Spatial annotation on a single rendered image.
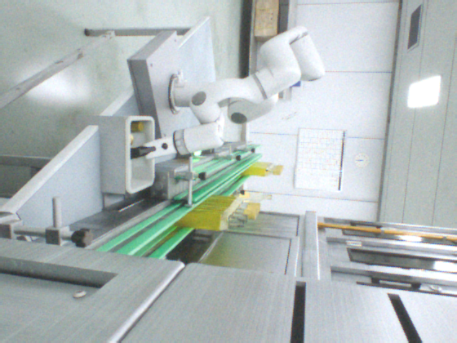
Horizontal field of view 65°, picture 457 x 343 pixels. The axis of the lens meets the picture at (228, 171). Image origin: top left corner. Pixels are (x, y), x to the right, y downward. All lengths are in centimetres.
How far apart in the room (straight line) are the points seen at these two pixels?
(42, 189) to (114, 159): 24
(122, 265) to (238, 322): 12
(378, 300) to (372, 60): 702
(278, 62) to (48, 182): 68
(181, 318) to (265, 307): 5
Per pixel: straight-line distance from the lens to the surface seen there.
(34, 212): 90
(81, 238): 59
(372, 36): 731
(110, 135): 106
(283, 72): 106
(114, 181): 107
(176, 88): 139
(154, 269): 29
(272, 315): 24
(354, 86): 715
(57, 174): 95
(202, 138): 102
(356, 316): 25
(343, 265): 134
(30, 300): 29
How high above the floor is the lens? 133
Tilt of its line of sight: 12 degrees down
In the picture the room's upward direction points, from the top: 94 degrees clockwise
